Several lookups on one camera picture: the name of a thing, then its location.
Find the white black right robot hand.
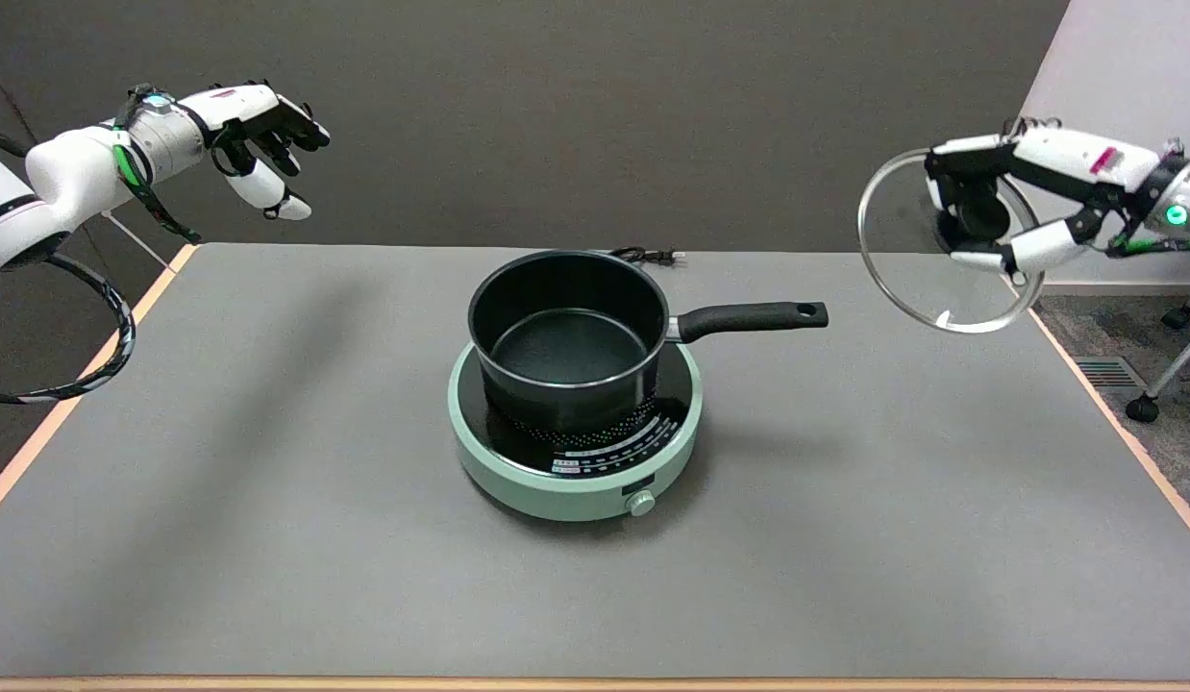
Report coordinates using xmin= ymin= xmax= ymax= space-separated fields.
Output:
xmin=925 ymin=120 xmax=1165 ymax=280

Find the black long-handled pot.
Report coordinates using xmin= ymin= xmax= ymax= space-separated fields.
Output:
xmin=467 ymin=250 xmax=830 ymax=435

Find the green black left wrist cable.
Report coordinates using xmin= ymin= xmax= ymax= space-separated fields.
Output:
xmin=112 ymin=85 xmax=204 ymax=245

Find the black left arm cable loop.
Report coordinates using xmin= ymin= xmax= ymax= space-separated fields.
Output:
xmin=0 ymin=252 xmax=137 ymax=406

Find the green round induction cooker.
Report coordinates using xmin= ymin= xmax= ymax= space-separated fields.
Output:
xmin=448 ymin=338 xmax=704 ymax=523

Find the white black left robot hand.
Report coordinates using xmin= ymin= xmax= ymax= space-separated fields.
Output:
xmin=177 ymin=81 xmax=333 ymax=223

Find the floor vent grille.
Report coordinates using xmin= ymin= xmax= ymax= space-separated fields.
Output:
xmin=1073 ymin=357 xmax=1147 ymax=389

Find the glass pot lid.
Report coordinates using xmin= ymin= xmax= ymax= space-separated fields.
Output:
xmin=857 ymin=147 xmax=1046 ymax=335

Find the green black right wrist cable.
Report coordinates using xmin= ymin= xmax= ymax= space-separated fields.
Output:
xmin=1106 ymin=231 xmax=1190 ymax=260

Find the green black wrist cable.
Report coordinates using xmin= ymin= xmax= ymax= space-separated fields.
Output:
xmin=112 ymin=85 xmax=204 ymax=245
xmin=1106 ymin=231 xmax=1190 ymax=260

